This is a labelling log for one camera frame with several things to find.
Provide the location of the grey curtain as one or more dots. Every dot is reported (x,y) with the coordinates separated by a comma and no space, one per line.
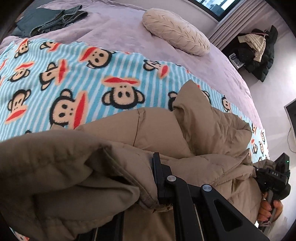
(245,17)

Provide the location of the small device on stand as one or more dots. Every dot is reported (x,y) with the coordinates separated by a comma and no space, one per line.
(235,61)

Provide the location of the person's right hand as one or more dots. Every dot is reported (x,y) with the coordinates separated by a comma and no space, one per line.
(264,213)

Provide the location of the monkey print striped blanket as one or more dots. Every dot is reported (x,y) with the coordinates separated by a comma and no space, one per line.
(80,124)

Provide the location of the window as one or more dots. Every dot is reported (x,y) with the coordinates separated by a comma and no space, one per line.
(218,9)

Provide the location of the dark monitor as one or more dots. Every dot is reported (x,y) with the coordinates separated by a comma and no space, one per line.
(290,110)

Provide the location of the tan puffer jacket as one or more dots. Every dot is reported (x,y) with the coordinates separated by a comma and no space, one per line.
(61,183)

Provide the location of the pile of dark coats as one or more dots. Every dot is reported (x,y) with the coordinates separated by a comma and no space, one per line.
(255,50)

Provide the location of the lilac bed cover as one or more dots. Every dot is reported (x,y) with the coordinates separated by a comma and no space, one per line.
(138,34)

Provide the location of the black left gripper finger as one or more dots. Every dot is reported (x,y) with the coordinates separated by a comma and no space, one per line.
(200,213)

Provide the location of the cream textured pillow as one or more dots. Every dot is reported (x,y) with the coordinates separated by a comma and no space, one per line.
(176,31)

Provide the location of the folded blue jeans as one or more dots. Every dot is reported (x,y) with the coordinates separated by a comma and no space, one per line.
(42,20)

